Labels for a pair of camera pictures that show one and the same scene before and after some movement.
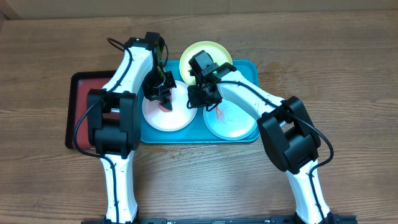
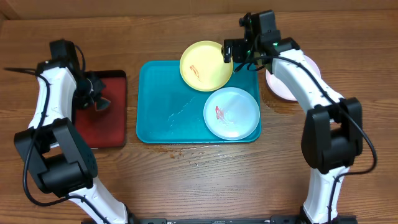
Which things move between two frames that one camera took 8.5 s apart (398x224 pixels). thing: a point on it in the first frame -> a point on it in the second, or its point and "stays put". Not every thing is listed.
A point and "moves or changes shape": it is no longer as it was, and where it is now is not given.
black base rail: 273,219 stays put
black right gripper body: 203,99 -> 242,53
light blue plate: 229,121 stays put
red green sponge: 164,109 moves or changes shape
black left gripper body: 158,84 -> 89,90
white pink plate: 180,118 -> 278,90
